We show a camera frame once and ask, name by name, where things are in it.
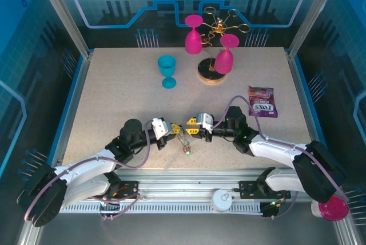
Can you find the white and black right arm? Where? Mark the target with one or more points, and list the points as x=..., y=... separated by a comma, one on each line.
x=274, y=149

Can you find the aluminium frame post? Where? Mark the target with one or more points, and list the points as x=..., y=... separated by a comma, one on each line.
x=65, y=13
x=313, y=13

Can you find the teal plastic goblet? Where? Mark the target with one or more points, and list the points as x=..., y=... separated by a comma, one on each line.
x=166, y=66

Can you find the keyring with keys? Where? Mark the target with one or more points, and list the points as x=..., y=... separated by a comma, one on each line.
x=183, y=141

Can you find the purple candy bag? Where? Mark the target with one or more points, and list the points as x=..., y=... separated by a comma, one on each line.
x=261, y=107

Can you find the white tin can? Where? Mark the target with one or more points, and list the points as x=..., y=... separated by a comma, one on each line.
x=220, y=202

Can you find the aluminium side rail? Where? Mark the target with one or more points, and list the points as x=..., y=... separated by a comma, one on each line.
x=69, y=113
x=309, y=113

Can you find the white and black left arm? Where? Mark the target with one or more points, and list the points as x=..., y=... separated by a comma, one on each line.
x=85, y=173

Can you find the pink and white cup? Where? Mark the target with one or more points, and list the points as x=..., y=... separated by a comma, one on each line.
x=333, y=210

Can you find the pink plastic goblet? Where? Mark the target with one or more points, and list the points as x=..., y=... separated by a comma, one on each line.
x=193, y=43
x=224, y=61

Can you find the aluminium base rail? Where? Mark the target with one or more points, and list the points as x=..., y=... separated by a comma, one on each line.
x=177, y=180

